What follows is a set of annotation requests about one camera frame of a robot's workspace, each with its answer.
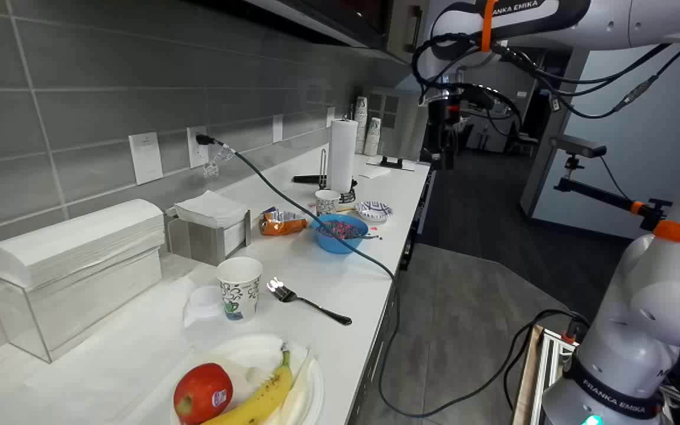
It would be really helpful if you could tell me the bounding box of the blue bowl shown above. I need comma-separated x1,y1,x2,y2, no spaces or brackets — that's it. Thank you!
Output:
312,213,367,254

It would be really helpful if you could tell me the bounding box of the white wall outlet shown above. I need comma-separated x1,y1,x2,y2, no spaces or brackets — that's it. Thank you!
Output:
185,128,209,168

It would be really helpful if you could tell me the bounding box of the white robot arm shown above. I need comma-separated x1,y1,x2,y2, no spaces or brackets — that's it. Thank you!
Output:
412,0,680,425

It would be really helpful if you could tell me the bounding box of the paper towel roll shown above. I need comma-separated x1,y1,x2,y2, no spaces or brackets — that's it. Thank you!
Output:
326,119,355,193

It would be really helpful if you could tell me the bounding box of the orange snack bag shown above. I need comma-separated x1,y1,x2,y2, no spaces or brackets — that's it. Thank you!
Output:
259,207,306,235

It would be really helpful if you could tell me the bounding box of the folded paper towel dispenser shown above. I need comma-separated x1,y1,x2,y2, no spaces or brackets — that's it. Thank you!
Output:
0,199,165,360

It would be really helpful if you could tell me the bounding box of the red apple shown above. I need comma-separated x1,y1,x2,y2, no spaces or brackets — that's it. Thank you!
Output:
172,364,234,425

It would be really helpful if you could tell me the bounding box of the black power cable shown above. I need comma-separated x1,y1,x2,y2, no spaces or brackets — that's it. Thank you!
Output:
194,131,584,421

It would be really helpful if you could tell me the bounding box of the patterned paper cup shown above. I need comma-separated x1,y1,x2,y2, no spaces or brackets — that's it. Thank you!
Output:
215,258,261,321

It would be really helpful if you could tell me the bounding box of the white patterned mug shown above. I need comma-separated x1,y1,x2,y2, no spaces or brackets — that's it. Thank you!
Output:
314,188,339,214

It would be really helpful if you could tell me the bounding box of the white plate with fruit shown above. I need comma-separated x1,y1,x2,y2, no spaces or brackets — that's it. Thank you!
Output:
166,333,322,425

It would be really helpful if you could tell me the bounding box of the yellow banana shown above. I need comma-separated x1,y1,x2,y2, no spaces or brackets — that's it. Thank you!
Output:
202,346,294,425

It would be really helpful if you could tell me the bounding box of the napkin holder box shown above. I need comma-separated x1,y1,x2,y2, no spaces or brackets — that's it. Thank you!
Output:
166,190,250,264

